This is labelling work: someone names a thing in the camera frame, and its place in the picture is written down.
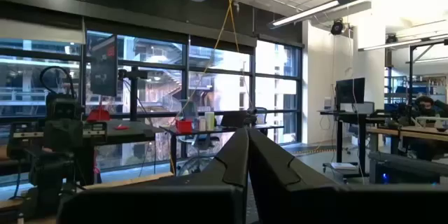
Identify black standing desk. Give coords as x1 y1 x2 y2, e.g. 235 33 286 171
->
317 109 386 180

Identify person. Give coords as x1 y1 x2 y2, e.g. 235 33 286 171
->
414 94 448 120

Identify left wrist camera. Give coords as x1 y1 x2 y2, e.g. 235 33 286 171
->
46 92 81 120

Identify black hanging screen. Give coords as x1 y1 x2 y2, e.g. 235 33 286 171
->
90 34 119 98

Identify black laptop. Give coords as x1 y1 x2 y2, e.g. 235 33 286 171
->
220 110 251 129

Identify black computer monitor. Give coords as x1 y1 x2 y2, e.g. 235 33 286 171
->
335 77 366 106

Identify grey roller blind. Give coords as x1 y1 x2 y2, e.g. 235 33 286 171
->
0 18 87 46

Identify red cloth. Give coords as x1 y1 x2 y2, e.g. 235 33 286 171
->
86 108 112 123

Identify black office chair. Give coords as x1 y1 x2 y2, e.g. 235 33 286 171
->
249 106 269 127

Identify black stand pole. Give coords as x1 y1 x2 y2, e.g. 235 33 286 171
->
118 68 149 123

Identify black ceiling camera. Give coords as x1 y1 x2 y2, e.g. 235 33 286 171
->
330 18 346 36

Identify red box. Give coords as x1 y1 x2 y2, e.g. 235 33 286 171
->
175 118 194 134

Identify black table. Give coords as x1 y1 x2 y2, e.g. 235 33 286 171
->
160 123 285 176

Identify long ceiling light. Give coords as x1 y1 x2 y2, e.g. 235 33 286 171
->
268 0 432 29

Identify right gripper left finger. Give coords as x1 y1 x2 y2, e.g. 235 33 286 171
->
57 127 250 224

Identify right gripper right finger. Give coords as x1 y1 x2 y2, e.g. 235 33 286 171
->
248 128 448 224

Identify wooden table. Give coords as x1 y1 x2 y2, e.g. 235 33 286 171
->
365 125 448 155

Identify black equipment box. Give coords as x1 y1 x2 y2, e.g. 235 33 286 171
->
7 121 45 159
82 121 108 138

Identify yellow hanging cable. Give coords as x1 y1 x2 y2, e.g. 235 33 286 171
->
169 0 243 176

